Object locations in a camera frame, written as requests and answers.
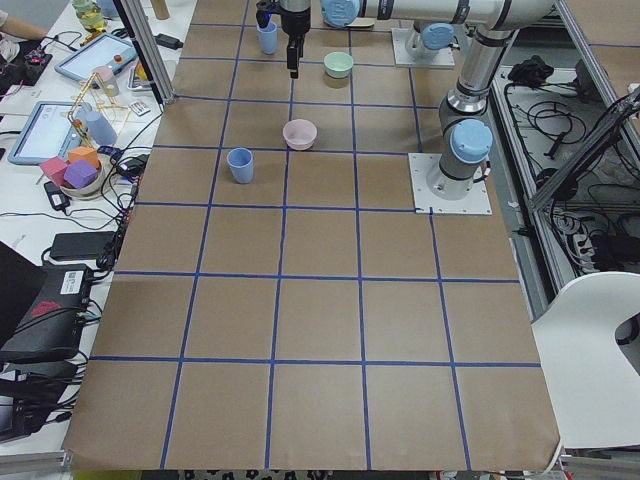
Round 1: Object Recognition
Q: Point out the black power adapter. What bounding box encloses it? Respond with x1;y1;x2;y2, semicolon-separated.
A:
49;231;115;261

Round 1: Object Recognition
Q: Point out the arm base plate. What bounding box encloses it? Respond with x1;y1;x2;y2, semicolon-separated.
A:
408;153;492;215
392;28;455;70

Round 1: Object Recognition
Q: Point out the bowl of coloured blocks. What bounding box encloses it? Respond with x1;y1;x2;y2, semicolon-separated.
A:
40;146;105;200

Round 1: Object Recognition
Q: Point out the gold wire rack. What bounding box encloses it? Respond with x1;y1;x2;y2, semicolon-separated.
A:
67;73;131;146

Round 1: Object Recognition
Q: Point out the black computer box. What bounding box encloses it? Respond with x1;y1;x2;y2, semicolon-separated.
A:
1;263;91;364

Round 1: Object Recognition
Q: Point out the blue cup on rack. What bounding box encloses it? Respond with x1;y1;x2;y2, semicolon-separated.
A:
86;111;117;146

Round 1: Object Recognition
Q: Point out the teach pendant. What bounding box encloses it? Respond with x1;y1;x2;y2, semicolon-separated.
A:
8;101;82;165
54;33;138;81

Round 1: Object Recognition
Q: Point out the blue cup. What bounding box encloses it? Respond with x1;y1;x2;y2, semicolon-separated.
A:
256;22;278;55
86;111;117;146
226;148;254;184

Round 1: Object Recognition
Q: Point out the mint green bowl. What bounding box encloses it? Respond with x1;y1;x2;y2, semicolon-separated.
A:
323;51;354;79

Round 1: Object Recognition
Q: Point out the black power brick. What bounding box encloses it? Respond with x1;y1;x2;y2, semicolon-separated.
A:
154;33;183;50

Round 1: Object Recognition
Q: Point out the aluminium frame post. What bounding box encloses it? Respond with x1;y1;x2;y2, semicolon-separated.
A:
114;0;176;105

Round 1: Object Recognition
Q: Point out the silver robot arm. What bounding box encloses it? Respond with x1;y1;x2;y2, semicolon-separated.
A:
256;1;453;79
321;0;553;133

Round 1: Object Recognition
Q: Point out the white chair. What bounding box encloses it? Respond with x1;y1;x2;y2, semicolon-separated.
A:
532;272;639;449

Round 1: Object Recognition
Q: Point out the pale pink cup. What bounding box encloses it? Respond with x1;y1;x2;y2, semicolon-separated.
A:
92;65;120;97

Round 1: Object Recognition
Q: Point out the white remote control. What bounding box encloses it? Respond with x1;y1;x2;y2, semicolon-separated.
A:
129;101;150;117

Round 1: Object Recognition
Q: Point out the pink bowl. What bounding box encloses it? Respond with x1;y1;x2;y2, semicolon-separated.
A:
282;119;318;151

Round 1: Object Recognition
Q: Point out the teach pendant far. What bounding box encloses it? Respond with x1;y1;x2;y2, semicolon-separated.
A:
54;33;138;81

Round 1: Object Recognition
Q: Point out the teach pendant near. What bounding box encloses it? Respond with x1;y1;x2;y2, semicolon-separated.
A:
8;101;82;165

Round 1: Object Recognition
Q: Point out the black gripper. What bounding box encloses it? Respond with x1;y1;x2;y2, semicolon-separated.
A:
279;0;311;79

